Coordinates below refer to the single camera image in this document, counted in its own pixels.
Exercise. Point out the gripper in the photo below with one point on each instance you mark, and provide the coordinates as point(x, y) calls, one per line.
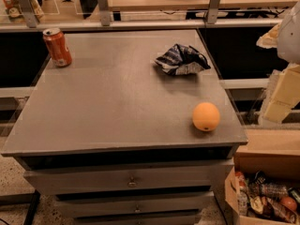
point(290, 37)

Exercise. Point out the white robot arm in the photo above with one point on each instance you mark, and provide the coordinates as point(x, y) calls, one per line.
point(285, 37)

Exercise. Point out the metal railing with posts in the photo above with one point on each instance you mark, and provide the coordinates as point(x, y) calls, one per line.
point(89, 15)

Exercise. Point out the blue chip bag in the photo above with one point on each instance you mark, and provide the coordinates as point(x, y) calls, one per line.
point(182, 60)

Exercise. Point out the orange fruit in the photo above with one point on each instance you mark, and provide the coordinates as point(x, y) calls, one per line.
point(206, 116)

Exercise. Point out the red coke can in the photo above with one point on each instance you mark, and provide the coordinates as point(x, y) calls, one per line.
point(57, 46)

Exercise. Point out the grey drawer cabinet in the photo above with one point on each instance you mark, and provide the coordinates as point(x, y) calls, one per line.
point(111, 136)

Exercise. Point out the cardboard box of snacks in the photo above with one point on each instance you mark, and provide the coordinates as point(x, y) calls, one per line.
point(263, 186)

